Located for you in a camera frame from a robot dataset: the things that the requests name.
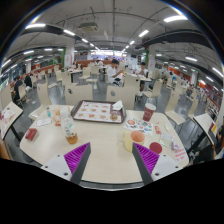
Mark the side table at left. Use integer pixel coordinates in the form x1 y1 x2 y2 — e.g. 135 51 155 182
0 102 23 139

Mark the clear bottle with amber drink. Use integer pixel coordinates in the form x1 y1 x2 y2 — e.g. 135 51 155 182
60 106 78 144

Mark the beige chair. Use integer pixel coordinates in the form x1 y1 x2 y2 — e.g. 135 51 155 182
165 90 185 125
29 83 51 120
65 83 93 106
106 86 135 110

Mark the beige chair far left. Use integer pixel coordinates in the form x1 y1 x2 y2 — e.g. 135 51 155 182
29 83 51 120

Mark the red paper cup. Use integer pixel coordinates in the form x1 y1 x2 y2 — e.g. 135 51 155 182
143 103 156 121

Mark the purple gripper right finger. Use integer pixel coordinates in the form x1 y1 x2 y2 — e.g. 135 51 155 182
131 142 183 186

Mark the beige chair right front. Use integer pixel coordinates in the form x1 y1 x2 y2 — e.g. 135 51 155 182
106 86 135 110

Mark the white printed flyer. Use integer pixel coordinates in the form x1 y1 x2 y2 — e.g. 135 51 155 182
173 148 188 162

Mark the beige chair far right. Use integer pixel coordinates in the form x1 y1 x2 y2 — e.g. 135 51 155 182
165 90 185 125

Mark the white paper receipt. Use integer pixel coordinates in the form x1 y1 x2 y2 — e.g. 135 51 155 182
36 118 52 127

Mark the red round lid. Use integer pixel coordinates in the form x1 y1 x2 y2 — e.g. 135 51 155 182
149 142 162 154

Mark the beige chair left front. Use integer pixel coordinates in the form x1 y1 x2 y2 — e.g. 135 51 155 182
65 83 93 106

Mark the white crumpled napkin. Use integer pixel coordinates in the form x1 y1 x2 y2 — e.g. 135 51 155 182
112 100 123 110

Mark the man in white shirt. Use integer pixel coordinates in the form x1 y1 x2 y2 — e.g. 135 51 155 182
107 59 123 86

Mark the colourful sticker leaflet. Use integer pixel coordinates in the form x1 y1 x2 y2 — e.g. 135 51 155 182
124 118 153 136

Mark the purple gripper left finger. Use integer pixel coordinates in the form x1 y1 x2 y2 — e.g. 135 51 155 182
41 142 92 186

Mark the person in black shirt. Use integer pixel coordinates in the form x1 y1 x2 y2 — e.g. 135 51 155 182
14 76 29 103

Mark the pale yellow mug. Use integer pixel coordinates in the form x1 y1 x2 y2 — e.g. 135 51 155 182
123 130 145 152

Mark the red wallet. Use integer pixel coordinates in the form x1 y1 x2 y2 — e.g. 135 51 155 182
25 128 37 141

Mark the brown food tray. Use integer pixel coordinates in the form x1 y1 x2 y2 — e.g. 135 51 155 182
71 100 125 124

